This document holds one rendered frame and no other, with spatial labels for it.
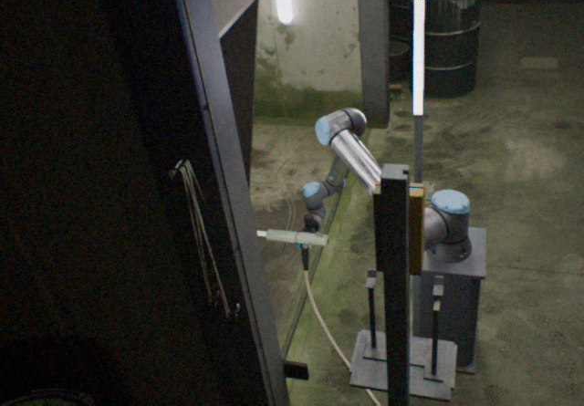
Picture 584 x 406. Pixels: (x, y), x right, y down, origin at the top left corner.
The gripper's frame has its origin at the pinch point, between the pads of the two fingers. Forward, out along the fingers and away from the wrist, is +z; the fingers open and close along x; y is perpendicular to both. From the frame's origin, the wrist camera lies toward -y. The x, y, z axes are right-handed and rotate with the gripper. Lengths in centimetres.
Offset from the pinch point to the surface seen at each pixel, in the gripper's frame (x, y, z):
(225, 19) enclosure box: 25, -111, 15
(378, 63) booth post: -12, -31, -194
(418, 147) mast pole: -48, -3, -115
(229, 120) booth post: -3, -103, 91
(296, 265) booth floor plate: 14, 43, -38
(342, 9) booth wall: 15, -70, -190
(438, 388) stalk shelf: -66, -20, 95
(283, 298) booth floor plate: 14.8, 46.1, -11.4
